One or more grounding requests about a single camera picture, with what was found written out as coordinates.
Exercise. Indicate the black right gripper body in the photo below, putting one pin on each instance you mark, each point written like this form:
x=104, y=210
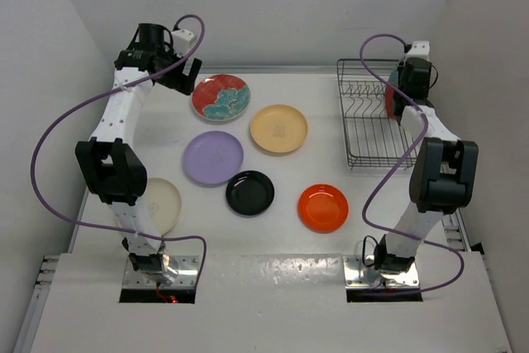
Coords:
x=428, y=86

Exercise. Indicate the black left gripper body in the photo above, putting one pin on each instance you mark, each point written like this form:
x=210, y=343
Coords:
x=172, y=78

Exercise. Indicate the red teal floral plate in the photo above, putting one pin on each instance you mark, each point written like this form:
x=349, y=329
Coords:
x=390, y=88
x=221, y=97

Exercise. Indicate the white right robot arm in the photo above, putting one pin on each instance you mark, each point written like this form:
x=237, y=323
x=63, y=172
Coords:
x=442, y=180

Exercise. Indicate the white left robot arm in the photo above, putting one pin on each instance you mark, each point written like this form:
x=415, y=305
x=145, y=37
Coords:
x=109, y=165

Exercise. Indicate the purple plate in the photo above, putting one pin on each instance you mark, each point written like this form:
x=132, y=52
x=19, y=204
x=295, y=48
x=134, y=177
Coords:
x=213, y=157

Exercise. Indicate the yellow plate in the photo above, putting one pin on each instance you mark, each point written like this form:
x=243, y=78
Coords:
x=279, y=129

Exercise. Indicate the cream bear plate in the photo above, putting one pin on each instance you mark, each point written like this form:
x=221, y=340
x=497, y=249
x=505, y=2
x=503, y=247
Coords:
x=164, y=203

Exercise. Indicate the black plate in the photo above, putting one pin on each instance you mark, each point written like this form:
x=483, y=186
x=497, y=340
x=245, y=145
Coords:
x=249, y=193

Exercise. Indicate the orange plate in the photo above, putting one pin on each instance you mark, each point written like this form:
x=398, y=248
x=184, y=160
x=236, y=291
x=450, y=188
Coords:
x=323, y=208

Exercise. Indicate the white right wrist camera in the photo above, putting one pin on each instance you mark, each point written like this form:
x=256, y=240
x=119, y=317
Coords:
x=417, y=49

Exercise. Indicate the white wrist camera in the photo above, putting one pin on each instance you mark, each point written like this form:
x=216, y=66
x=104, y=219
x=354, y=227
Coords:
x=417, y=49
x=183, y=40

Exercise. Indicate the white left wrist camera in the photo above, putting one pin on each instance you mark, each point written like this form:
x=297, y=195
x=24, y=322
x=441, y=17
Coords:
x=183, y=40

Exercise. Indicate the wire dish rack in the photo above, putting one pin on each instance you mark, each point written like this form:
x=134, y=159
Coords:
x=372, y=138

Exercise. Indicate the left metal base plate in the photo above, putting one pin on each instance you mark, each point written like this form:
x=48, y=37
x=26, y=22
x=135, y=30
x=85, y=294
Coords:
x=181, y=274

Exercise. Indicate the metal base plate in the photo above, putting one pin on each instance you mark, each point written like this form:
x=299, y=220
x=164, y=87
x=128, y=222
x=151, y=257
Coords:
x=360, y=277
x=181, y=274

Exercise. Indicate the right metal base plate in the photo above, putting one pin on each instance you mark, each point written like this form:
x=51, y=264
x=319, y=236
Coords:
x=360, y=277

